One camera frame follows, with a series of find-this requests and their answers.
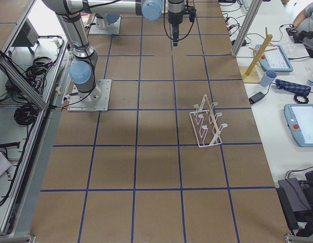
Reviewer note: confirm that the wooden mug tree stand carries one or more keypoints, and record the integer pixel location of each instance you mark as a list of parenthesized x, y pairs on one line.
[(248, 74)]

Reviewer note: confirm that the white wire cup rack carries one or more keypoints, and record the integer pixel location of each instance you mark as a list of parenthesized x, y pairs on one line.
[(204, 123)]

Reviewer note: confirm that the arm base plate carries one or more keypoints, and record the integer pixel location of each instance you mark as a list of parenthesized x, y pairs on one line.
[(94, 31), (98, 100)]

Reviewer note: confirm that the blue checked cloth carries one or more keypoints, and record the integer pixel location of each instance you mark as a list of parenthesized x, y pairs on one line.
[(294, 88)]

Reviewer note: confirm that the aluminium frame post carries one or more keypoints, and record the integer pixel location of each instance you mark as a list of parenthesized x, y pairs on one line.
[(253, 9)]

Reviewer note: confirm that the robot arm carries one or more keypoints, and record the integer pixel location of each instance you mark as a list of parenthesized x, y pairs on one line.
[(82, 72), (108, 17)]

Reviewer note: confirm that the black power adapter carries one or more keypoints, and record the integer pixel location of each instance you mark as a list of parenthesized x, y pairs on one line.
[(256, 97)]

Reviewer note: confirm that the blue cup on desk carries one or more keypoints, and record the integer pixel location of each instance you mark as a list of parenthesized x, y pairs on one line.
[(267, 78)]

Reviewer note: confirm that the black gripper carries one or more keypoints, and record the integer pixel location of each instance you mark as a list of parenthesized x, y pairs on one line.
[(175, 15)]

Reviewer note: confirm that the blue teach pendant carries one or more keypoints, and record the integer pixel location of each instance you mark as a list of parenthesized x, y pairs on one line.
[(274, 58), (299, 119)]

